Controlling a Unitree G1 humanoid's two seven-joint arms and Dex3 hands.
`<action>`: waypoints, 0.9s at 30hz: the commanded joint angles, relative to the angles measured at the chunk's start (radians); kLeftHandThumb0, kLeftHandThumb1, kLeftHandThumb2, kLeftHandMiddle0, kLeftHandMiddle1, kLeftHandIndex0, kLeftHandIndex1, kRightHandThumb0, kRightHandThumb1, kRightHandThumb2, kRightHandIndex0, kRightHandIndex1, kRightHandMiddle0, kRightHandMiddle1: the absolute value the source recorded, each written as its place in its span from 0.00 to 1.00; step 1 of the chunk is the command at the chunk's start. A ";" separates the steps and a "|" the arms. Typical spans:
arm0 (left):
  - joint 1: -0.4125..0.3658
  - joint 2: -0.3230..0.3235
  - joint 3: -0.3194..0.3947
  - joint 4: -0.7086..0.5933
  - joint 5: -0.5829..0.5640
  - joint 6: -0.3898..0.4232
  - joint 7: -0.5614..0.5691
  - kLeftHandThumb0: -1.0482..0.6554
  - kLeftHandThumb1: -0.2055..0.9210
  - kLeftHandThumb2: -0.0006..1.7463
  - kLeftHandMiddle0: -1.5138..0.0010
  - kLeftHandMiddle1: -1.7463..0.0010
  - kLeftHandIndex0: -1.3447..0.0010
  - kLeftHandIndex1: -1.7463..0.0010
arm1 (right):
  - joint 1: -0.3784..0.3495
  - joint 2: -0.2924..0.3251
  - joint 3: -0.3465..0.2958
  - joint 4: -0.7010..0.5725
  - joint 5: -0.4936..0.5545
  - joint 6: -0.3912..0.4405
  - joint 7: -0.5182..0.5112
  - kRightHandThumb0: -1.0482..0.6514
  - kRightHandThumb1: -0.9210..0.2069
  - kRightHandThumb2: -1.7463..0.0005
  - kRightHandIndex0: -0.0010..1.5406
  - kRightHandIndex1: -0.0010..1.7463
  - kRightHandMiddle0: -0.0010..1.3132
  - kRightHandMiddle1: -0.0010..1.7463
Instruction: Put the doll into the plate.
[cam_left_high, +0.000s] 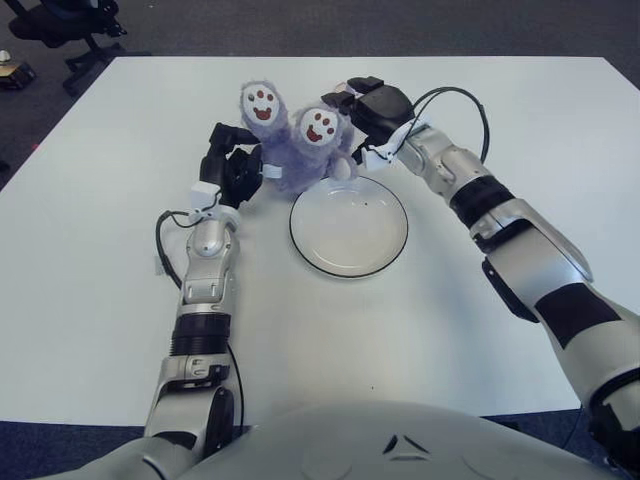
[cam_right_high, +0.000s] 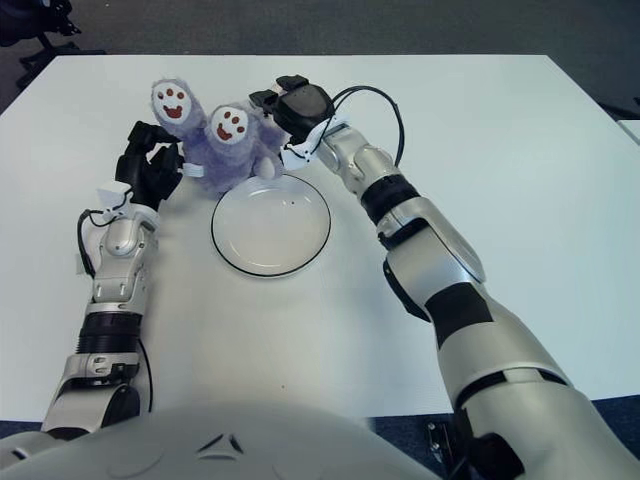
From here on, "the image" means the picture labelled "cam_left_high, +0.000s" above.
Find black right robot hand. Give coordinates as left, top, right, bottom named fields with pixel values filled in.
left=320, top=76, right=416, bottom=166

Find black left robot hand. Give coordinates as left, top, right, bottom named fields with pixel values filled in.
left=199, top=122, right=265, bottom=211

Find purple plush bunny doll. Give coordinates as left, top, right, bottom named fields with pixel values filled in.
left=239, top=78, right=359, bottom=196

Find white plate with black rim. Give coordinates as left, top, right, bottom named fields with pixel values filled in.
left=288, top=174, right=409, bottom=280

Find yellow and black box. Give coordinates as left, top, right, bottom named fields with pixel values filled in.
left=0, top=62, right=37, bottom=91

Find black office chair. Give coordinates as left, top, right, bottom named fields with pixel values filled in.
left=7, top=0, right=151, bottom=94

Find silver robot torso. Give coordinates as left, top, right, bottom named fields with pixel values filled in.
left=74, top=399, right=626, bottom=480

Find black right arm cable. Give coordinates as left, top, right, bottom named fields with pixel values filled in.
left=399, top=87, right=490, bottom=161

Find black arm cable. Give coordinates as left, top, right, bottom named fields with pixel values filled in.
left=399, top=87, right=490, bottom=161
left=154, top=209, right=201, bottom=291

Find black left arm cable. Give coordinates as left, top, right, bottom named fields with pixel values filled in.
left=154, top=209, right=201, bottom=291

